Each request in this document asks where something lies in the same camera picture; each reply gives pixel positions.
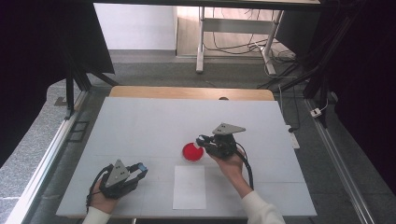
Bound hand-held gripper cable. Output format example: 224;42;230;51
234;142;255;191
86;164;114;213

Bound tangle of floor cables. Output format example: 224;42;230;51
204;7;297;63

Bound round red ink pad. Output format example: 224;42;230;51
181;142;205;162

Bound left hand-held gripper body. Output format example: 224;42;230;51
98;159;140;201

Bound black stand with cable bundle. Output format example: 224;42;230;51
257;0;366;129

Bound white paper sheet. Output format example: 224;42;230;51
172;164;207;211

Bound white desk frame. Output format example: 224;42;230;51
195;6;285;77

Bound person's right hand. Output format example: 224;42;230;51
206;148;246;189

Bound person's left hand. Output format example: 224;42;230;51
89;180;121;216

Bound aluminium rail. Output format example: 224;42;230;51
5;90;91;224
304;98;376;224

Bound white table cover board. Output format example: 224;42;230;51
55;96;318;218

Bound black curtain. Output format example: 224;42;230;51
323;0;396;194
0;0;117;169

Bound dark panel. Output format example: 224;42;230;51
275;9;322;58

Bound white power strip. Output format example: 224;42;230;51
285;124;301;150

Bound left hand-held gripper cable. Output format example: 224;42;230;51
86;164;114;213

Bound black metal stand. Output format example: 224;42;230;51
63;46;120;121

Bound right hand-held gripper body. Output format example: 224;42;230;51
205;122;248;161

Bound right hand-held gripper cable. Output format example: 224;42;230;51
234;142;255;191

